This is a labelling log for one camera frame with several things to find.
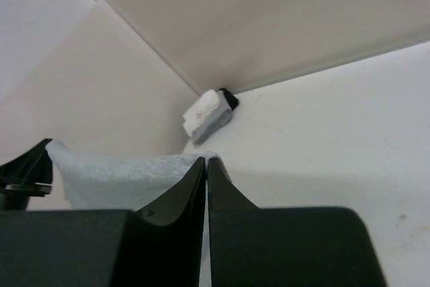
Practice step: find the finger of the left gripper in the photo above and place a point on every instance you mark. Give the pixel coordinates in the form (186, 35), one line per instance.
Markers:
(29, 174)

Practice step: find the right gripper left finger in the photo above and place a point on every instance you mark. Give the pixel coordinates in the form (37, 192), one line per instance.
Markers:
(158, 245)

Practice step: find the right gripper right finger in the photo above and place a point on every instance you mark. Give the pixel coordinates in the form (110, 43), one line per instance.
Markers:
(307, 246)

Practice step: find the folded black tank top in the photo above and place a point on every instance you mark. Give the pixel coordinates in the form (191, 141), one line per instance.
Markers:
(231, 99)

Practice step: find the folded white tank top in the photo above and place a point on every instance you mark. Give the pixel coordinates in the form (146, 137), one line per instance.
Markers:
(199, 111)

